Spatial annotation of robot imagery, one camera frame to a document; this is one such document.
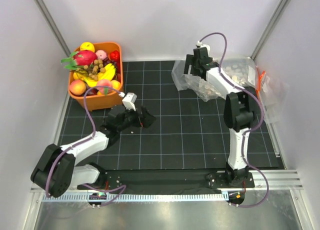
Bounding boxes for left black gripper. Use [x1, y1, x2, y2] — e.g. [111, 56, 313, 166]
[117, 104, 156, 133]

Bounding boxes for small yellow orange fruit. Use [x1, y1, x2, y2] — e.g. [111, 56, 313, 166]
[111, 80, 121, 91]

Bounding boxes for pink peach with leaf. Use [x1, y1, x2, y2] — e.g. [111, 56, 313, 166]
[96, 79, 113, 95]

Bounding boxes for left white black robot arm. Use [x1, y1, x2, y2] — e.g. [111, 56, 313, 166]
[30, 105, 156, 198]

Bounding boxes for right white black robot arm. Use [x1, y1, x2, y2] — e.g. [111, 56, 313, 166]
[184, 46, 257, 188]

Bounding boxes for crumpled empty clear bag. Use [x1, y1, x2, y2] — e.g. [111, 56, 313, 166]
[171, 60, 199, 91]

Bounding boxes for clear bag of coins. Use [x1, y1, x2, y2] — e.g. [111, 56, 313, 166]
[194, 57, 260, 102]

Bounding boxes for orange zip clear bags stack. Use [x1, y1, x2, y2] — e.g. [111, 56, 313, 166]
[256, 68, 289, 124]

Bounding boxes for orange plastic fruit basket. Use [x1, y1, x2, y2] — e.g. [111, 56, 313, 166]
[68, 42, 124, 111]

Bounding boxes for yellow banana bunch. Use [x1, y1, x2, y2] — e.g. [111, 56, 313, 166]
[84, 65, 116, 87]

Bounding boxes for dark purple grapes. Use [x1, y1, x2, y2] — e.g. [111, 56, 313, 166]
[102, 57, 121, 74]

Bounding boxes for brown longan cluster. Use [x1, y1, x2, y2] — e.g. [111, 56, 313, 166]
[83, 59, 105, 82]

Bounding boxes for orange peach in basket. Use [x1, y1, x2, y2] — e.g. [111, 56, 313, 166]
[68, 79, 87, 96]

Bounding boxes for pink round fruit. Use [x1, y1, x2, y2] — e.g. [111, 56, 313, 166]
[95, 50, 108, 60]

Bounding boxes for pink dragon fruit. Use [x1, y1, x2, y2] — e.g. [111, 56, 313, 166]
[60, 50, 98, 71]

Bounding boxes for yellow red mango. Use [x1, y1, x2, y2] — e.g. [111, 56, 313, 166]
[79, 42, 96, 53]

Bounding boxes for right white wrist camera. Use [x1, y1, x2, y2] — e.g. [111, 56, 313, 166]
[196, 40, 211, 53]

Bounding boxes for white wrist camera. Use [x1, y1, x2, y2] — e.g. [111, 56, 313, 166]
[196, 40, 211, 53]
[119, 92, 137, 111]

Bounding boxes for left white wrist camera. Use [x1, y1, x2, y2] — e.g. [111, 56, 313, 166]
[119, 92, 137, 111]

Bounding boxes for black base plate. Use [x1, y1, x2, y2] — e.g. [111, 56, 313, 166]
[92, 168, 255, 193]

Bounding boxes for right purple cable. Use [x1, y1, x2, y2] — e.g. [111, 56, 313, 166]
[199, 32, 270, 208]

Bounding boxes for white slotted cable duct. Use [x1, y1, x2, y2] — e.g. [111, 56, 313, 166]
[42, 191, 229, 203]

